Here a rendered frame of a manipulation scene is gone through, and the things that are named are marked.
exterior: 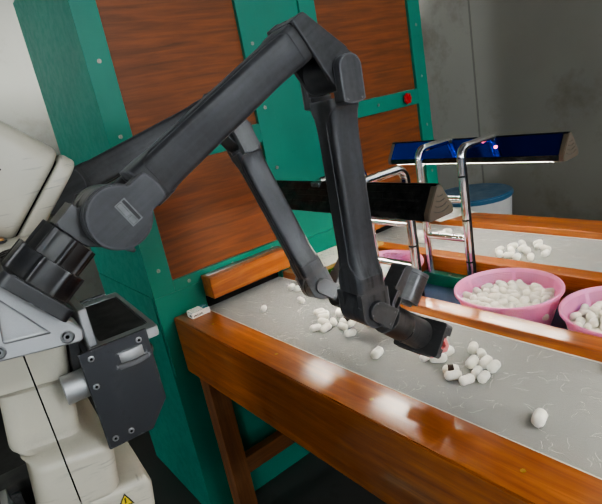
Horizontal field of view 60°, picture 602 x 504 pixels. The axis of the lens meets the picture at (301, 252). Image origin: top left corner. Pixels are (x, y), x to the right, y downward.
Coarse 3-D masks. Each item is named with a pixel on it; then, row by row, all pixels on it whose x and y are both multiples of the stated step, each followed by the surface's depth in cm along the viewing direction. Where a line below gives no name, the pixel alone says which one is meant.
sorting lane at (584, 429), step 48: (288, 336) 136; (336, 336) 131; (384, 336) 126; (480, 336) 118; (384, 384) 106; (432, 384) 103; (480, 384) 100; (528, 384) 97; (576, 384) 95; (528, 432) 85; (576, 432) 83
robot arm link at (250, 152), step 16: (240, 128) 107; (240, 144) 107; (256, 144) 108; (240, 160) 110; (256, 160) 111; (256, 176) 111; (272, 176) 112; (256, 192) 112; (272, 192) 112; (272, 208) 112; (288, 208) 114; (272, 224) 114; (288, 224) 114; (288, 240) 114; (304, 240) 115; (288, 256) 116; (304, 256) 114; (304, 272) 114; (320, 272) 115; (304, 288) 118
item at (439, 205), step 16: (288, 192) 143; (304, 192) 137; (320, 192) 132; (368, 192) 119; (384, 192) 115; (400, 192) 111; (416, 192) 108; (432, 192) 105; (304, 208) 136; (320, 208) 131; (384, 208) 114; (400, 208) 110; (416, 208) 107; (432, 208) 105; (448, 208) 108
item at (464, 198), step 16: (432, 144) 159; (464, 144) 145; (480, 144) 149; (416, 160) 157; (464, 160) 145; (464, 176) 146; (464, 192) 148; (464, 208) 149; (464, 224) 151; (464, 240) 153; (432, 256) 166; (432, 272) 167; (448, 272) 164; (480, 288) 155
